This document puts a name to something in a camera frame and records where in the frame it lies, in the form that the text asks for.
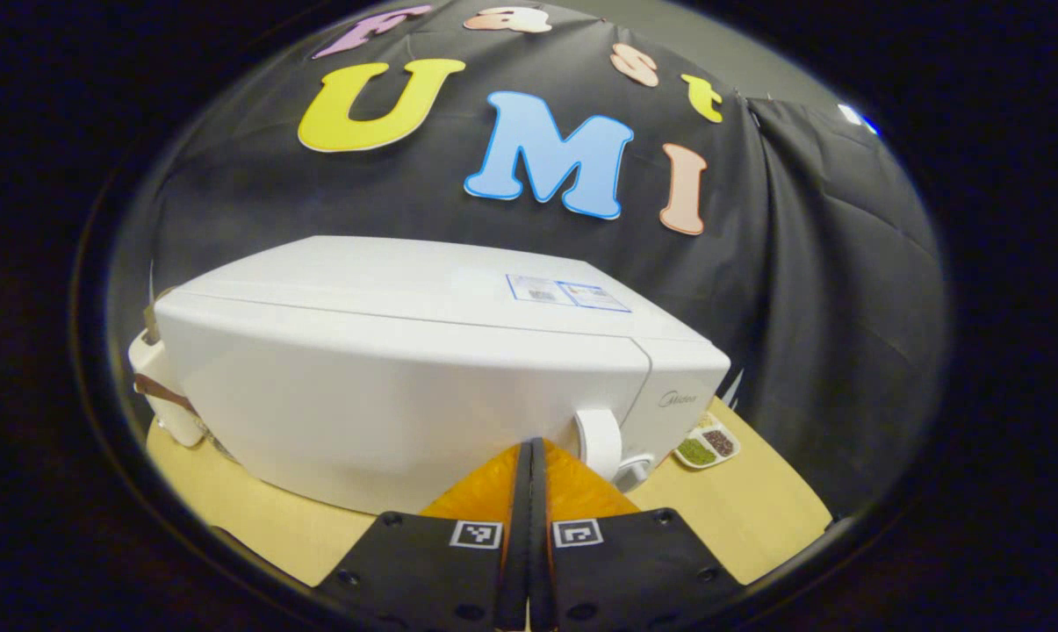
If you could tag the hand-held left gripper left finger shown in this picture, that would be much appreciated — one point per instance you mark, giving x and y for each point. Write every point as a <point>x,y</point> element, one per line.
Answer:
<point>520,544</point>

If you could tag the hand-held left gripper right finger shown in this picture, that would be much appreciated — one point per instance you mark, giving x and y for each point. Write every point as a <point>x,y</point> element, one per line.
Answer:
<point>543,544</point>

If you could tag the white microwave oven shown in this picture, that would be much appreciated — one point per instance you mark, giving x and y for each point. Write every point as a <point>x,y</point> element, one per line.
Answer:
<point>388,386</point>

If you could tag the white divided dish of beans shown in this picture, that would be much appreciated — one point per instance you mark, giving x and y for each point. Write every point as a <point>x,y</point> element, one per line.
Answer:
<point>708,446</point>

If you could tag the white toaster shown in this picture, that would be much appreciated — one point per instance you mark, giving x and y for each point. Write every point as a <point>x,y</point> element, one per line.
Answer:
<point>177,426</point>

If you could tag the dark brown utensil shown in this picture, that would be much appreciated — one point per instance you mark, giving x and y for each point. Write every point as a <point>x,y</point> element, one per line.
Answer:
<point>161,392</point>

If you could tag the brown toast slice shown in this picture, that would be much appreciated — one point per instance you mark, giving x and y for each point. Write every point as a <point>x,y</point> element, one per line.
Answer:
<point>153,323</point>

